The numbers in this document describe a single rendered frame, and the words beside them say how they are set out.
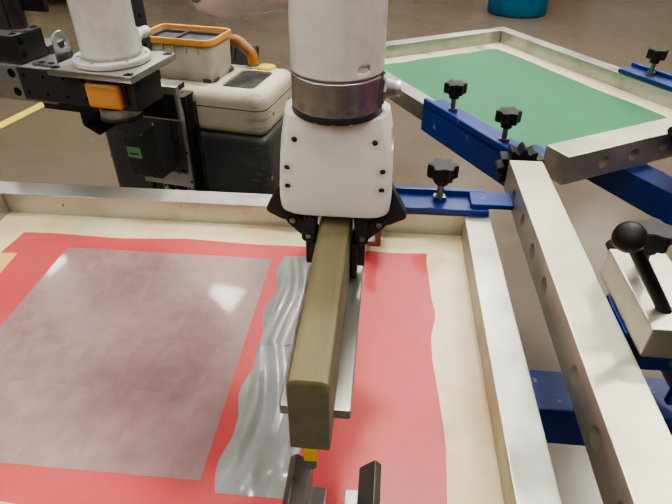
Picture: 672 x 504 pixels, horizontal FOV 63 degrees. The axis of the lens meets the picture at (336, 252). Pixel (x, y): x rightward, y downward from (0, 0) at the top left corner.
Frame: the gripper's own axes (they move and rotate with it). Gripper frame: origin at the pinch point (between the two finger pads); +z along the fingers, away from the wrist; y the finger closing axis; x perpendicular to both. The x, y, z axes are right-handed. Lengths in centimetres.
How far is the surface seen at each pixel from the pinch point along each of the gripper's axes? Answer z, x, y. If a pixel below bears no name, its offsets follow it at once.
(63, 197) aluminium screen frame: 11, -25, 45
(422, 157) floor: 111, -250, -28
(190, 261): 14.1, -14.9, 21.8
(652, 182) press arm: 17, -50, -54
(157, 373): 14.0, 5.5, 19.0
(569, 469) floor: 109, -51, -63
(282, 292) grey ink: 13.4, -8.8, 7.6
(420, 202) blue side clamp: 9.4, -26.4, -10.1
